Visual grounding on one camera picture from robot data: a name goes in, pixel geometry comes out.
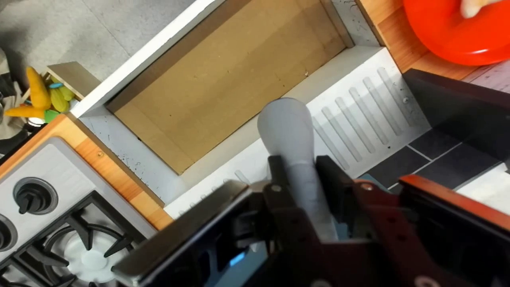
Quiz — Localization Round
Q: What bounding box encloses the wooden stove counter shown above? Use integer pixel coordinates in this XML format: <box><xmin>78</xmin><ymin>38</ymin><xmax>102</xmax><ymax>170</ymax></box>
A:
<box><xmin>0</xmin><ymin>113</ymin><xmax>175</xmax><ymax>231</ymax></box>

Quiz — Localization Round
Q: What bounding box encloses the yellow green toy fruit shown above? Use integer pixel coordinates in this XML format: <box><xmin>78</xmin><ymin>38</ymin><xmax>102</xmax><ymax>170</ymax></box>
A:
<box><xmin>5</xmin><ymin>65</ymin><xmax>53</xmax><ymax>121</ymax></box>

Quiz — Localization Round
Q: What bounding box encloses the grey wood-print back panel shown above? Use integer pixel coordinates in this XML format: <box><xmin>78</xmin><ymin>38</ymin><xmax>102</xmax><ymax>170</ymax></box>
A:
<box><xmin>462</xmin><ymin>59</ymin><xmax>510</xmax><ymax>95</ymax></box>

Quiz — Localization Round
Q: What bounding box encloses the grey toy stove top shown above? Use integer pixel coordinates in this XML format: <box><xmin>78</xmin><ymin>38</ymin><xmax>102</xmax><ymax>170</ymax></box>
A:
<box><xmin>0</xmin><ymin>135</ymin><xmax>161</xmax><ymax>287</ymax></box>

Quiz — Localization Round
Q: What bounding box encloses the wooden kitchen countertop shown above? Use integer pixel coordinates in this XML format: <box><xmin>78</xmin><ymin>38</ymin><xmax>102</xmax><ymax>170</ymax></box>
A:
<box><xmin>355</xmin><ymin>0</ymin><xmax>483</xmax><ymax>81</ymax></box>

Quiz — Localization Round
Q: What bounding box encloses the white toy sink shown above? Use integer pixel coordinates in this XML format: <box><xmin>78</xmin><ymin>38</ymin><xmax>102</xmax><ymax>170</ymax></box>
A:
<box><xmin>69</xmin><ymin>0</ymin><xmax>434</xmax><ymax>220</ymax></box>

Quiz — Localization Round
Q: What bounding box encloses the red plate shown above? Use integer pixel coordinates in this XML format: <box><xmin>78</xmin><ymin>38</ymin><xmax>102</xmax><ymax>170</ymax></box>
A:
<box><xmin>402</xmin><ymin>0</ymin><xmax>510</xmax><ymax>68</ymax></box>

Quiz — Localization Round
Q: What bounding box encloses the green toy vegetable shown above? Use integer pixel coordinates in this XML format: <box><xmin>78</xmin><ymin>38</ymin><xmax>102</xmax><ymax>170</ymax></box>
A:
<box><xmin>43</xmin><ymin>81</ymin><xmax>77</xmax><ymax>124</ymax></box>

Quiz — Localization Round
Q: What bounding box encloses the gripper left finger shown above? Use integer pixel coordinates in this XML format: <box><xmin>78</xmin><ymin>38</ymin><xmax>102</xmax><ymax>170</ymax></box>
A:
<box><xmin>263</xmin><ymin>154</ymin><xmax>320</xmax><ymax>244</ymax></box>

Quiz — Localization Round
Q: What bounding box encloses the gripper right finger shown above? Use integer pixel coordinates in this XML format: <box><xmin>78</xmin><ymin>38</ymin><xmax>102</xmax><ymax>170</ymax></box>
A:
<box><xmin>316</xmin><ymin>156</ymin><xmax>405</xmax><ymax>242</ymax></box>

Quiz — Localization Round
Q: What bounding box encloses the cream toy food piece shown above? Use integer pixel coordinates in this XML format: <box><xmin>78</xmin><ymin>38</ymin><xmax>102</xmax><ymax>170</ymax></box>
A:
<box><xmin>459</xmin><ymin>0</ymin><xmax>504</xmax><ymax>20</ymax></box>

